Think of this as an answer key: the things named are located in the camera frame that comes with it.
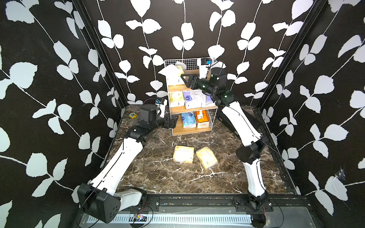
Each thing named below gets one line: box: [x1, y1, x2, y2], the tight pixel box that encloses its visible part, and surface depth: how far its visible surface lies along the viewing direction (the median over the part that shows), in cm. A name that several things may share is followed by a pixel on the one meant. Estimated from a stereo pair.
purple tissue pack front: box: [182, 89, 203, 110], surface depth 84 cm
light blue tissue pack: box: [181, 111, 198, 129], surface depth 106 cm
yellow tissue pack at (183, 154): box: [172, 145, 194, 164], surface depth 90 cm
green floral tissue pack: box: [168, 91, 185, 108], surface depth 87 cm
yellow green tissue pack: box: [157, 64, 185, 87], surface depth 74 cm
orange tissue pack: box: [194, 109, 210, 129], surface depth 103 cm
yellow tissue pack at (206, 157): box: [195, 146, 219, 170], surface depth 89 cm
